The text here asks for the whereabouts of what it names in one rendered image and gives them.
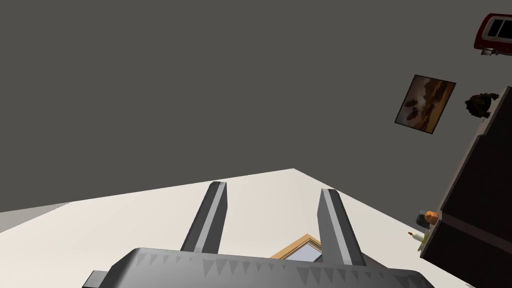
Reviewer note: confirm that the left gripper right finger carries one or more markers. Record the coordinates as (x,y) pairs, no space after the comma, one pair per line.
(336,232)

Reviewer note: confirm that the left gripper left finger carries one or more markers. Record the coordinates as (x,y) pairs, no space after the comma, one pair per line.
(207,224)

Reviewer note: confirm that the wooden framed window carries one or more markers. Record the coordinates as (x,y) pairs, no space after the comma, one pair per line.
(300,250)

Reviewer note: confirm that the dark wooden cabinet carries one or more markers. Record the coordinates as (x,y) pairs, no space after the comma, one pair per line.
(476,204)

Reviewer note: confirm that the red toaster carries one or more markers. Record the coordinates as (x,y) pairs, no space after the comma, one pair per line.
(494,33)

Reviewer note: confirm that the brown landscape wall picture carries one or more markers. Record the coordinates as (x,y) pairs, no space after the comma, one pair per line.
(425,103)

